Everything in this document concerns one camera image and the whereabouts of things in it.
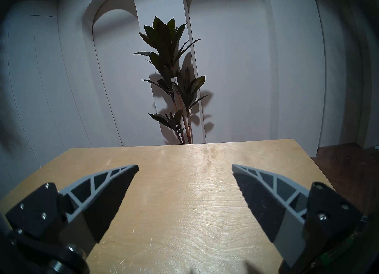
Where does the light wooden table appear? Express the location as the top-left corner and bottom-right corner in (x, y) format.
(0, 139), (337, 274)

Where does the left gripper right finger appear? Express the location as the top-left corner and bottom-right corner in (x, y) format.
(232, 164), (363, 274)

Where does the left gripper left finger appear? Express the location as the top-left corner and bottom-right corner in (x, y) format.
(5, 165), (139, 274)

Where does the tall potted plant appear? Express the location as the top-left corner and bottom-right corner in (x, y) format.
(134, 16), (208, 145)

